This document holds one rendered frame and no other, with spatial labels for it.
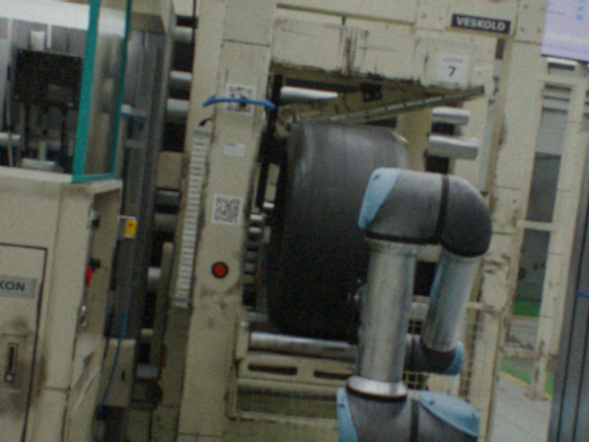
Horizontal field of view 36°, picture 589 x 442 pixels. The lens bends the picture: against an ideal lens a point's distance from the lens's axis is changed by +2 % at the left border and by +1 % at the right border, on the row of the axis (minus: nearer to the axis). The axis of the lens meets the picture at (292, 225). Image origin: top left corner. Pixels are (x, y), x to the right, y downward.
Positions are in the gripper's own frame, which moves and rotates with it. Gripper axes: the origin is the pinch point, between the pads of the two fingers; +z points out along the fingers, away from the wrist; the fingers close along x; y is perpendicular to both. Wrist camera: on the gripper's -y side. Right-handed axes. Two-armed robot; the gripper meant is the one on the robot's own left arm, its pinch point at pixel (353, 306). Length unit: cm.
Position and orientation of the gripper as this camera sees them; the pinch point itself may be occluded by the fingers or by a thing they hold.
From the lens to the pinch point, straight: 221.4
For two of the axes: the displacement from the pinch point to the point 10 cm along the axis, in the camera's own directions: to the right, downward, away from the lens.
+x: -9.9, -1.1, -1.0
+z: -1.1, 0.6, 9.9
